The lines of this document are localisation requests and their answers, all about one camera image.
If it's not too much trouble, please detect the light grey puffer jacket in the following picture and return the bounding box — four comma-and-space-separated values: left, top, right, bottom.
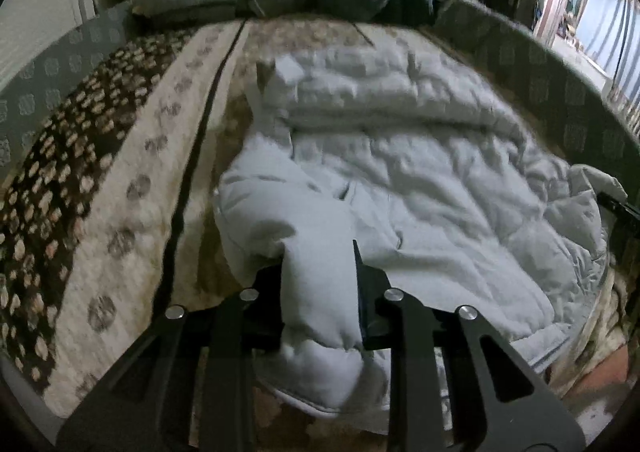
213, 47, 625, 423

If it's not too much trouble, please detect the floral patterned bed blanket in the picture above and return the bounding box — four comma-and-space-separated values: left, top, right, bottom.
1, 18, 631, 422

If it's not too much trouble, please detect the white low cabinet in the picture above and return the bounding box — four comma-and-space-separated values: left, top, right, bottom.
552, 36, 612, 97

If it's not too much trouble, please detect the white wardrobe sliding door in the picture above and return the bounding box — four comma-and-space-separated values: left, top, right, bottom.
1, 0, 96, 86

